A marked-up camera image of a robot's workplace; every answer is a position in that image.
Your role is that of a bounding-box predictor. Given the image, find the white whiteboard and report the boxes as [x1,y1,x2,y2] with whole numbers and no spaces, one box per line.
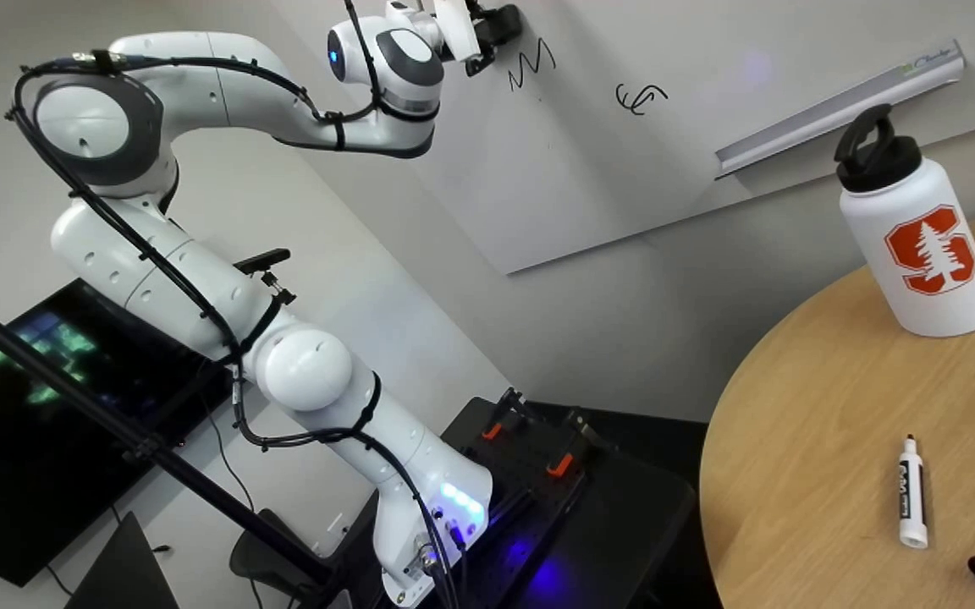
[281,0,975,279]

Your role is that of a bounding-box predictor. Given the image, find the white bottle with orange logo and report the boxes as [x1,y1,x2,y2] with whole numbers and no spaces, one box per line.
[834,101,975,339]

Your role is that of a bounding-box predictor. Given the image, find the aluminium whiteboard tray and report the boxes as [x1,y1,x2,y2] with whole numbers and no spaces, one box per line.
[714,41,963,182]

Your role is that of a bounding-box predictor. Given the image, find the black slanted metal pole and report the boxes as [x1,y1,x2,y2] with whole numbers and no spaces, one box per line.
[0,308,333,602]

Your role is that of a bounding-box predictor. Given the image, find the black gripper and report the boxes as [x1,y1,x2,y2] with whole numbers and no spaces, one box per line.
[459,0,526,82]

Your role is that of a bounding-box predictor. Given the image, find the white black whiteboard marker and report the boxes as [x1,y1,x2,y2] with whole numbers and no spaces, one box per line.
[893,429,930,550]

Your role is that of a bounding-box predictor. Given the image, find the dark grey stand foot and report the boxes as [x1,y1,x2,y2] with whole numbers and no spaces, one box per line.
[59,509,178,609]

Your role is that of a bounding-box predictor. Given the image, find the black flat screen monitor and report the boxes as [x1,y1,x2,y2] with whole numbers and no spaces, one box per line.
[0,276,231,588]

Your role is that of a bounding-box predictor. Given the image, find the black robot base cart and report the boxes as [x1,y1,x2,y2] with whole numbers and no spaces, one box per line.
[430,385,702,609]

